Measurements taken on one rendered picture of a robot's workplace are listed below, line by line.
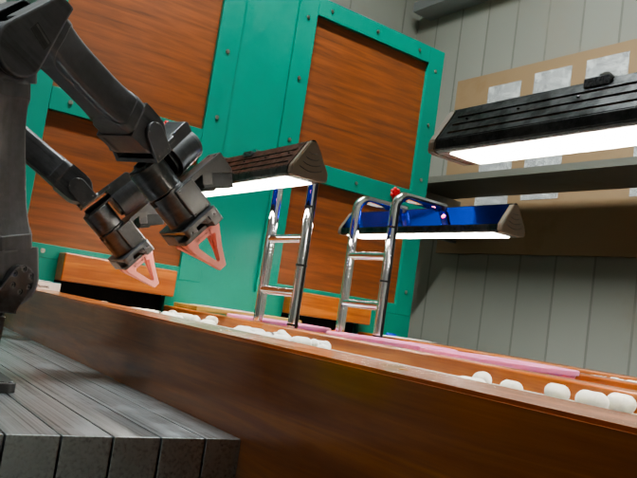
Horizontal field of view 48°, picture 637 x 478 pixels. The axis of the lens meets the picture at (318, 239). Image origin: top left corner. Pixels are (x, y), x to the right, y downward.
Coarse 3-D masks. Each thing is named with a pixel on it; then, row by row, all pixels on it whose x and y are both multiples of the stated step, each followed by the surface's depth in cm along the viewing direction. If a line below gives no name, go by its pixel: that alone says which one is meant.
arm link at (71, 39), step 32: (64, 0) 85; (0, 32) 78; (32, 32) 82; (64, 32) 87; (0, 64) 79; (32, 64) 82; (64, 64) 89; (96, 64) 93; (96, 96) 94; (128, 96) 99; (128, 128) 99
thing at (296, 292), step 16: (272, 208) 169; (304, 208) 158; (272, 224) 169; (304, 224) 156; (272, 240) 167; (288, 240) 161; (304, 240) 156; (272, 256) 169; (304, 256) 156; (304, 272) 155; (272, 288) 163; (288, 288) 158; (256, 304) 167; (256, 320) 166; (288, 320) 155
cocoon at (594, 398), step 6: (582, 390) 78; (588, 390) 78; (576, 396) 78; (582, 396) 77; (588, 396) 76; (594, 396) 76; (600, 396) 76; (606, 396) 76; (582, 402) 77; (588, 402) 76; (594, 402) 76; (600, 402) 75; (606, 402) 75; (606, 408) 75
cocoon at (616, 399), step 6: (612, 396) 81; (618, 396) 80; (624, 396) 80; (630, 396) 80; (612, 402) 81; (618, 402) 80; (624, 402) 79; (630, 402) 79; (612, 408) 81; (618, 408) 80; (624, 408) 79; (630, 408) 79
